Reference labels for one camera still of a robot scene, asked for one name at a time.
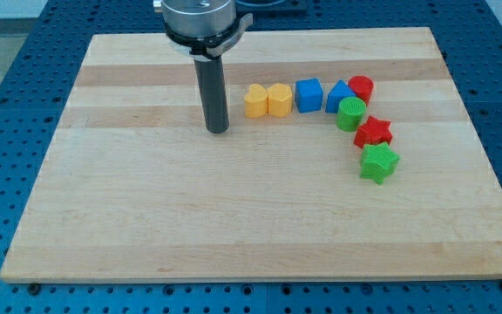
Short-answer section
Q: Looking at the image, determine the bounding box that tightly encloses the yellow hexagon block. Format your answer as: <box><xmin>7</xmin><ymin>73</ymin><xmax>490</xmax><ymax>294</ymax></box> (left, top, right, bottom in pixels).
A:
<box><xmin>267</xmin><ymin>83</ymin><xmax>293</xmax><ymax>117</ymax></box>

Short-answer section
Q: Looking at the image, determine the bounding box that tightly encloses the wooden board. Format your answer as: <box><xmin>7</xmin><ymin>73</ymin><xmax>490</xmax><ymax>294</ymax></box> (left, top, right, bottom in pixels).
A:
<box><xmin>0</xmin><ymin>27</ymin><xmax>502</xmax><ymax>283</ymax></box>

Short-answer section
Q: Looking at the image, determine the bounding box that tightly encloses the blue cube block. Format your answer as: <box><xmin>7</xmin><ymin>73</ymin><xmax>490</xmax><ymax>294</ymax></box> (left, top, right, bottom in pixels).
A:
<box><xmin>295</xmin><ymin>78</ymin><xmax>323</xmax><ymax>113</ymax></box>

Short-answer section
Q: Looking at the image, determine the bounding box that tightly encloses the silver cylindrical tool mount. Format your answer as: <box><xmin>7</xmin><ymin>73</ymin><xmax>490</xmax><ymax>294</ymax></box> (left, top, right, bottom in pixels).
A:
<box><xmin>153</xmin><ymin>0</ymin><xmax>254</xmax><ymax>60</ymax></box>

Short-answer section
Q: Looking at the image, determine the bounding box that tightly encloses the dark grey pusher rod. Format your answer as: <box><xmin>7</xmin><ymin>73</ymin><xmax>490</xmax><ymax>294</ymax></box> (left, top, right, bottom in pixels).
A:
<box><xmin>194</xmin><ymin>57</ymin><xmax>229</xmax><ymax>133</ymax></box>

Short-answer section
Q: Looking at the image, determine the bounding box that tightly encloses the red star block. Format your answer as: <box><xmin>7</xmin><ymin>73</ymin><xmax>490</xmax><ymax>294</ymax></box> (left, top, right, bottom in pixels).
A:
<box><xmin>353</xmin><ymin>115</ymin><xmax>393</xmax><ymax>148</ymax></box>

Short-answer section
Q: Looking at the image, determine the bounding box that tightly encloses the green star block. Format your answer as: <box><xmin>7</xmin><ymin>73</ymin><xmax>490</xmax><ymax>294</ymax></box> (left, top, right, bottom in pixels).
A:
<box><xmin>359</xmin><ymin>142</ymin><xmax>401</xmax><ymax>185</ymax></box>

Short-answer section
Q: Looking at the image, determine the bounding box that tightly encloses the blue triangle block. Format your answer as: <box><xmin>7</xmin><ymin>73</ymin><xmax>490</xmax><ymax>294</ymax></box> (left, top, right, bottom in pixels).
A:
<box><xmin>325</xmin><ymin>80</ymin><xmax>356</xmax><ymax>113</ymax></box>

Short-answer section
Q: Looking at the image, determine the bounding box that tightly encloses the green cylinder block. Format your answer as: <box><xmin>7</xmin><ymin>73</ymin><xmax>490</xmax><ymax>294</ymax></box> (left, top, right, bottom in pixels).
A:
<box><xmin>336</xmin><ymin>97</ymin><xmax>367</xmax><ymax>132</ymax></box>

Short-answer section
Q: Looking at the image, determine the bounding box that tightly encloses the red cylinder block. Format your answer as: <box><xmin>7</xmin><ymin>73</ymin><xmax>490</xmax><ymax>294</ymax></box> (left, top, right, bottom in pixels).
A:
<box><xmin>348</xmin><ymin>75</ymin><xmax>375</xmax><ymax>106</ymax></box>

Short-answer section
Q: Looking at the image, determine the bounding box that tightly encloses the yellow heart block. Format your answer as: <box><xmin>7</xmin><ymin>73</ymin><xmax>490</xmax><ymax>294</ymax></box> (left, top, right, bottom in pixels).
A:
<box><xmin>244</xmin><ymin>84</ymin><xmax>268</xmax><ymax>119</ymax></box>

